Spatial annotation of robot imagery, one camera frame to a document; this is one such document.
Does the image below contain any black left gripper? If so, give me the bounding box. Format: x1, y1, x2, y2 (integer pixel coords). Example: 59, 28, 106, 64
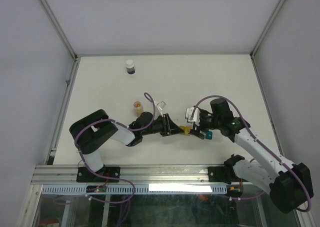
141, 113, 184, 137

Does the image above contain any clear glass pill bottle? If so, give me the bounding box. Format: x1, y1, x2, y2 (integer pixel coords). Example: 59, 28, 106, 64
133, 101, 144, 117

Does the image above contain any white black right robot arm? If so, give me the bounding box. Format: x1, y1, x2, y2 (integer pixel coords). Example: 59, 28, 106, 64
185, 95, 314, 214

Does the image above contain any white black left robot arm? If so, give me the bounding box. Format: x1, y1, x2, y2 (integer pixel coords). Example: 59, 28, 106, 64
69, 109, 184, 183

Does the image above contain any white-capped dark pill bottle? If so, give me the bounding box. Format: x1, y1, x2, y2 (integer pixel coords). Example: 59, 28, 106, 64
125, 59, 135, 75

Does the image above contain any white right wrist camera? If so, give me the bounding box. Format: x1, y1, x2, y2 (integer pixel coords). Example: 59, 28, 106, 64
185, 107, 200, 125

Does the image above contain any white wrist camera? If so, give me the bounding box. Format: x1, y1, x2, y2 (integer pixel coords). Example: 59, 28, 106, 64
155, 101, 167, 111
185, 107, 200, 125

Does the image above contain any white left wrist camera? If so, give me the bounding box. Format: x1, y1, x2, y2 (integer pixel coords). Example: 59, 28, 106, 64
155, 101, 167, 111

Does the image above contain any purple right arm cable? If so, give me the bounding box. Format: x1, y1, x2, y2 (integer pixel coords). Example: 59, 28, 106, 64
189, 94, 313, 212

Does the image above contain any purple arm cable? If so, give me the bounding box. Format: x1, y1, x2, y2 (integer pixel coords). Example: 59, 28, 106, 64
37, 91, 161, 227
189, 94, 313, 212

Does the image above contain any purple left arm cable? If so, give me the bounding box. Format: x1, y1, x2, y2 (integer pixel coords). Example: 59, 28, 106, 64
37, 91, 161, 227

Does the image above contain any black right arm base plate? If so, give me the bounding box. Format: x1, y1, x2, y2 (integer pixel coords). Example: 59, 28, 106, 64
207, 166, 233, 185

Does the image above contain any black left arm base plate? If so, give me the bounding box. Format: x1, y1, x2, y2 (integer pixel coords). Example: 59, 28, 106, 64
76, 166, 121, 183

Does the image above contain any aluminium mounting rail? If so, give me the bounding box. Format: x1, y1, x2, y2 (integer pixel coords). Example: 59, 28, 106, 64
31, 163, 251, 187

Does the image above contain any white slotted cable duct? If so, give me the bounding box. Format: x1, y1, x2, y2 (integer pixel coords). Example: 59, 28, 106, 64
42, 183, 227, 195

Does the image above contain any aluminium cage frame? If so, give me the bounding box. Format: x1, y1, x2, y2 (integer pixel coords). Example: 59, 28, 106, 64
14, 0, 320, 227

